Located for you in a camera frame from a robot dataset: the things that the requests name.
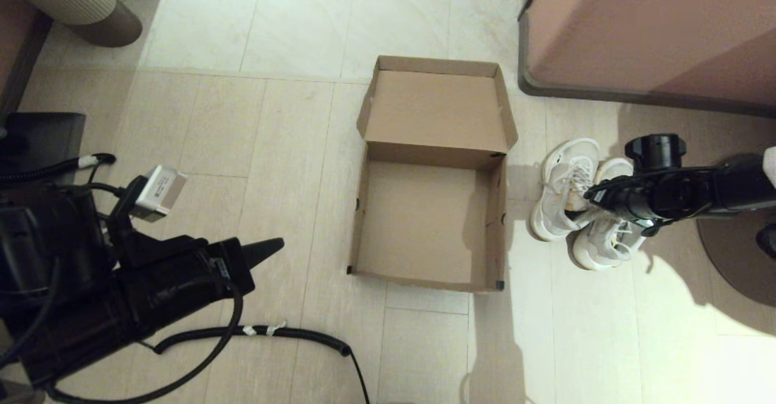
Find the pink cabinet dark trim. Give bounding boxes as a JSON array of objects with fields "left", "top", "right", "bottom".
[{"left": 517, "top": 0, "right": 776, "bottom": 118}]

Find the black flat panel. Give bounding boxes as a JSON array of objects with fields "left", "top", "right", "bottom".
[{"left": 0, "top": 112, "right": 87, "bottom": 171}]

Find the cardboard shoe box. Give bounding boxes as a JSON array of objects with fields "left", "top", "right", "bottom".
[{"left": 347, "top": 56, "right": 518, "bottom": 294}]

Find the white mesh sneaker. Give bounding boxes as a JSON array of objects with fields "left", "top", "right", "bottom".
[
  {"left": 572, "top": 158, "right": 648, "bottom": 271},
  {"left": 529, "top": 138, "right": 602, "bottom": 242}
]

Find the brown wooden furniture side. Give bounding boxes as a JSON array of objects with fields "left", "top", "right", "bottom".
[{"left": 0, "top": 0, "right": 52, "bottom": 116}]

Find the black corrugated cable conduit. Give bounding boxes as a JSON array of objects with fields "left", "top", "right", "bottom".
[
  {"left": 152, "top": 324, "right": 370, "bottom": 404},
  {"left": 0, "top": 153, "right": 117, "bottom": 186}
]

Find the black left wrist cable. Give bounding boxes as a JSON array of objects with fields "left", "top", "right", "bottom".
[{"left": 45, "top": 258, "right": 244, "bottom": 404}]

